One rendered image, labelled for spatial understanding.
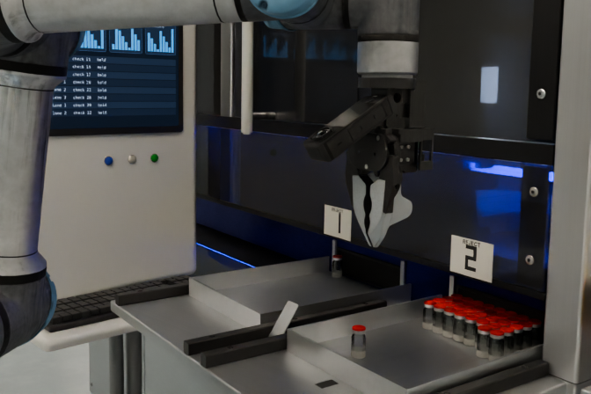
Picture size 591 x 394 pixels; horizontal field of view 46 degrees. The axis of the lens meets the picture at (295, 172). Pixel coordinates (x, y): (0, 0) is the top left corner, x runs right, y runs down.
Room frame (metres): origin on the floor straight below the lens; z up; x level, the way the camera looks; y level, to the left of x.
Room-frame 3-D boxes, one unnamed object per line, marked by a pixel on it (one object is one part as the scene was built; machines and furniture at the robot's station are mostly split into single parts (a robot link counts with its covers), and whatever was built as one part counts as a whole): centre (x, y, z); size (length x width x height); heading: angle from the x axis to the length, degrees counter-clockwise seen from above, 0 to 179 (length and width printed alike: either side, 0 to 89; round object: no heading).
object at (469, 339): (1.08, -0.28, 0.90); 0.18 x 0.02 x 0.05; 36
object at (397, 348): (1.03, -0.20, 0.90); 0.34 x 0.26 x 0.04; 126
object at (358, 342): (1.01, -0.10, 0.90); 0.02 x 0.02 x 0.04
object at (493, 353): (1.00, -0.30, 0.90); 0.02 x 0.02 x 0.05
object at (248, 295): (1.31, -0.01, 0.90); 0.34 x 0.26 x 0.04; 125
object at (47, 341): (1.50, 0.39, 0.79); 0.45 x 0.28 x 0.03; 132
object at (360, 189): (0.89, -0.11, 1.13); 0.06 x 0.03 x 0.09; 125
